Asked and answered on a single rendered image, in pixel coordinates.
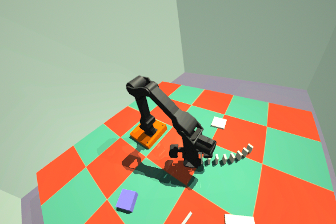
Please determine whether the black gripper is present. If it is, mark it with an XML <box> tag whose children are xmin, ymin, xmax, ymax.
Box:
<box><xmin>169</xmin><ymin>143</ymin><xmax>213</xmax><ymax>159</ymax></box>

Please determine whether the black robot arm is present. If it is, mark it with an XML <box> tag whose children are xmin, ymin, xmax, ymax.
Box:
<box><xmin>126</xmin><ymin>75</ymin><xmax>217</xmax><ymax>168</ymax></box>

